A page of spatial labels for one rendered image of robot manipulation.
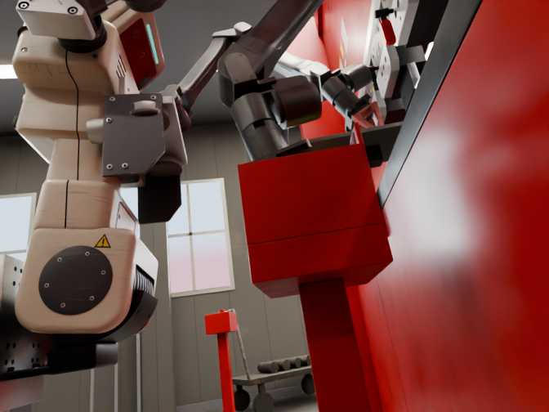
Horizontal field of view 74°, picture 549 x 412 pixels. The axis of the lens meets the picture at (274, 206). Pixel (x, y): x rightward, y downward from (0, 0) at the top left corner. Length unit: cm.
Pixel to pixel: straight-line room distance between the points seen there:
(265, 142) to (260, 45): 17
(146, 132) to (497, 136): 53
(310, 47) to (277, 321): 311
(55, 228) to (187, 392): 385
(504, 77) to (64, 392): 460
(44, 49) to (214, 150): 428
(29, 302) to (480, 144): 61
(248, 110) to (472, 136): 29
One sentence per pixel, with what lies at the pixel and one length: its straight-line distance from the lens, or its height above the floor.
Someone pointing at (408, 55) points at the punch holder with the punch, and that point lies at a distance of 103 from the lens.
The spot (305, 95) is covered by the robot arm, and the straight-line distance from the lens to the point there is 55.
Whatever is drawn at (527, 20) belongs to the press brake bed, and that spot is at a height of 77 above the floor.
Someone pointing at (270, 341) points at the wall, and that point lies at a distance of 440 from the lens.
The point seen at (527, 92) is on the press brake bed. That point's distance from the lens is 32.
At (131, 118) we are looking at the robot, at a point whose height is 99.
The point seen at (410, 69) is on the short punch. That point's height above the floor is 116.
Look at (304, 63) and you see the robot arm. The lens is 107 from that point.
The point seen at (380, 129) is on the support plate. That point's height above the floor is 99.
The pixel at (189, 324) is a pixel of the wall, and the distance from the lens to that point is 441.
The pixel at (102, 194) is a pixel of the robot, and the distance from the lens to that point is 67.
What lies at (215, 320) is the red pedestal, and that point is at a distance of 246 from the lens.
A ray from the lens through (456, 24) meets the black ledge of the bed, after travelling 41.
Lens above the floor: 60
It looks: 20 degrees up
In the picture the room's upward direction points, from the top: 9 degrees counter-clockwise
